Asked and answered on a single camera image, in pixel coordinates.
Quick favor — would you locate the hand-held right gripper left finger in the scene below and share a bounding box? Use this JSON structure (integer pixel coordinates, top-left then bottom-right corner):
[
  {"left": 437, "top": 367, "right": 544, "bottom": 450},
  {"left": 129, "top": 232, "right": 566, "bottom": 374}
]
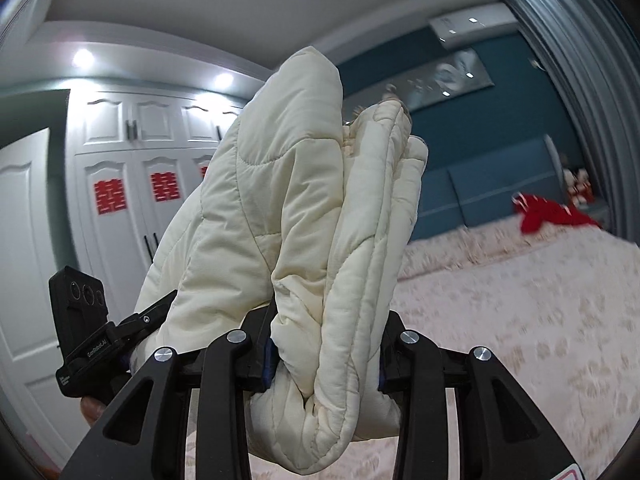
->
[{"left": 60, "top": 305, "right": 278, "bottom": 480}]

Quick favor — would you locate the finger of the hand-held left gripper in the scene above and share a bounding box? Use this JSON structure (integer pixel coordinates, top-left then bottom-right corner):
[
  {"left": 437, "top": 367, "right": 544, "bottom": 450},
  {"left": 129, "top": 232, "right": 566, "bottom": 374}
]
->
[{"left": 117, "top": 289, "right": 177, "bottom": 357}]

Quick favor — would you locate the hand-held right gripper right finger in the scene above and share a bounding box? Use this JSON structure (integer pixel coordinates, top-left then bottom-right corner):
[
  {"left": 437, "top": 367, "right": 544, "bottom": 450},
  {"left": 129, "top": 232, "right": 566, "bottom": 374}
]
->
[{"left": 377, "top": 310, "right": 588, "bottom": 480}]

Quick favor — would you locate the cream quilted coat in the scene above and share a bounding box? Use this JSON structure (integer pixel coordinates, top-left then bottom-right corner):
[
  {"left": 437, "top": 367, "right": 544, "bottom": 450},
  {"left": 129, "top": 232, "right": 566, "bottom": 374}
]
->
[{"left": 135, "top": 46, "right": 429, "bottom": 463}]

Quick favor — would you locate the person's left hand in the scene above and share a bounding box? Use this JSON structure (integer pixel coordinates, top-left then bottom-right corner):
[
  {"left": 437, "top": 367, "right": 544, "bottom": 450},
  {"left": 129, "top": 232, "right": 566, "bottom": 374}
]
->
[{"left": 80, "top": 395, "right": 110, "bottom": 427}]

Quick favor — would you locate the white wardrobe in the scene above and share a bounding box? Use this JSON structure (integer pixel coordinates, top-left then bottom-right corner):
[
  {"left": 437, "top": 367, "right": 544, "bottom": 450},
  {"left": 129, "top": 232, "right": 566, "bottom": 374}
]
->
[{"left": 67, "top": 87, "right": 246, "bottom": 293}]

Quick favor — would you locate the white door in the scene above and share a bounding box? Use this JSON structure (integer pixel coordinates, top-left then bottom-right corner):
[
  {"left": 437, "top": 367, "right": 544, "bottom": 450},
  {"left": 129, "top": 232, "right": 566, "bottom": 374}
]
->
[{"left": 0, "top": 127, "right": 77, "bottom": 457}]

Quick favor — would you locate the pink floral pillow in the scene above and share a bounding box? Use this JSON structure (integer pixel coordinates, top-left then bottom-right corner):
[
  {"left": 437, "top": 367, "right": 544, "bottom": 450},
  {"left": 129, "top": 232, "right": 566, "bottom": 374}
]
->
[
  {"left": 462, "top": 222, "right": 525, "bottom": 251},
  {"left": 399, "top": 236, "right": 473, "bottom": 279}
]

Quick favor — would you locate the pink floral bedspread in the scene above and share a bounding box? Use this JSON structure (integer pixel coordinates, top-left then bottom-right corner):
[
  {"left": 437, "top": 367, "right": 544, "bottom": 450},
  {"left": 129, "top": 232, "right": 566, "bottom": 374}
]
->
[{"left": 185, "top": 227, "right": 640, "bottom": 480}]

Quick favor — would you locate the red garment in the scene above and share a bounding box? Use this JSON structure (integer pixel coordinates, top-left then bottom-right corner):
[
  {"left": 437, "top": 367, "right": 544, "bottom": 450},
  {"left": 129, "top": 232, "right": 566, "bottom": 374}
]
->
[{"left": 511, "top": 192, "right": 602, "bottom": 235}]

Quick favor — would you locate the grey curtain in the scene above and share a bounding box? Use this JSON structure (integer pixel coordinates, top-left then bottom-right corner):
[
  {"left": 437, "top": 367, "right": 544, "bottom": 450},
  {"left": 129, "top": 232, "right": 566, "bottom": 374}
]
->
[{"left": 502, "top": 0, "right": 640, "bottom": 252}]

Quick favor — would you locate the white air conditioner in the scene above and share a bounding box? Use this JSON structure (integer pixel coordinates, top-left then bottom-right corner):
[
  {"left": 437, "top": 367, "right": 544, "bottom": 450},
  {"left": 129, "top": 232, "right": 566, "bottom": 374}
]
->
[{"left": 428, "top": 2, "right": 519, "bottom": 51}]

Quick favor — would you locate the framed wall picture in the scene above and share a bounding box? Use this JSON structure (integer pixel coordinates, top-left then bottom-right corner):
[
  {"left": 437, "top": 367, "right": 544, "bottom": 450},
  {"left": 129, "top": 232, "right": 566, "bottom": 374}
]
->
[{"left": 384, "top": 47, "right": 494, "bottom": 112}]

